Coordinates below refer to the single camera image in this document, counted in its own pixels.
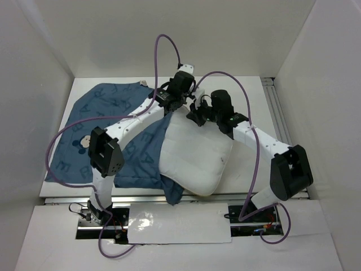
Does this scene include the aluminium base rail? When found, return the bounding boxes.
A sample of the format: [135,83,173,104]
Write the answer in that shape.
[42,191,308,241]

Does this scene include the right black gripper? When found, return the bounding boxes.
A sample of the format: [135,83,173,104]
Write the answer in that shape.
[186,97,221,127]

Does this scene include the white pillow yellow edge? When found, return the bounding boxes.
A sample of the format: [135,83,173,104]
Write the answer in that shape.
[159,107,233,196]

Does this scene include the white cover plate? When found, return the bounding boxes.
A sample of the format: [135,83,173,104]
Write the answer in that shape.
[127,203,231,244]

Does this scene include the aluminium side rail frame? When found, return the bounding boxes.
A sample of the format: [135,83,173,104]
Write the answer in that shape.
[261,76,308,198]

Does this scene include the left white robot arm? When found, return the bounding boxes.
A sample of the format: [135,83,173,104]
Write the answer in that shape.
[87,67,196,225]

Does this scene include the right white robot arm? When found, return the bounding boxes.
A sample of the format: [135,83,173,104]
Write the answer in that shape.
[187,90,314,221]

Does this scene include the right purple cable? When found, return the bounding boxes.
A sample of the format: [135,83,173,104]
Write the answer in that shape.
[193,71,291,244]

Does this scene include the blue letter print pillowcase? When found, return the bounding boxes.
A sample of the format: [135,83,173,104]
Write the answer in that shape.
[45,82,184,205]

